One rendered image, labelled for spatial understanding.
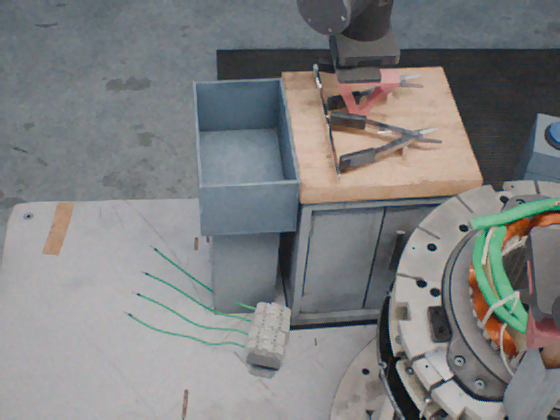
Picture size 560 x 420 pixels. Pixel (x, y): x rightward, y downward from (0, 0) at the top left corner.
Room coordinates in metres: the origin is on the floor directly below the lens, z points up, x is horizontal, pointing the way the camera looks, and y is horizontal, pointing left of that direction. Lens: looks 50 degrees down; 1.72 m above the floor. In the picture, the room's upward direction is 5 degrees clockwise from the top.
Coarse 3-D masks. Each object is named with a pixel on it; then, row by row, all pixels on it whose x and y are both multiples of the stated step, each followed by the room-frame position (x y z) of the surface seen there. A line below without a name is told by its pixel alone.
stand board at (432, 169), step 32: (288, 96) 0.72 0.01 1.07; (416, 96) 0.74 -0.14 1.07; (448, 96) 0.75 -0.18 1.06; (320, 128) 0.68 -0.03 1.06; (352, 128) 0.68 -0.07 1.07; (416, 128) 0.69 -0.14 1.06; (448, 128) 0.69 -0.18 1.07; (320, 160) 0.63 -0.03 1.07; (384, 160) 0.63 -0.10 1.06; (416, 160) 0.64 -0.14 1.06; (448, 160) 0.64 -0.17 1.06; (320, 192) 0.58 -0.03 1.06; (352, 192) 0.59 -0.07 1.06; (384, 192) 0.60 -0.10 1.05; (416, 192) 0.60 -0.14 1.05; (448, 192) 0.61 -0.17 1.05
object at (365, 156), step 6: (366, 150) 0.62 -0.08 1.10; (372, 150) 0.62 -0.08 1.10; (342, 156) 0.61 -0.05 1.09; (348, 156) 0.61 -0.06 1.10; (354, 156) 0.61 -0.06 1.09; (360, 156) 0.61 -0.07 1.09; (366, 156) 0.61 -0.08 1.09; (372, 156) 0.62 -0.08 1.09; (342, 162) 0.60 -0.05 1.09; (348, 162) 0.60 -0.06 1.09; (354, 162) 0.61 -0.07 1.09; (360, 162) 0.61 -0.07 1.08; (366, 162) 0.61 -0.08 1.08; (342, 168) 0.60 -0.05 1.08
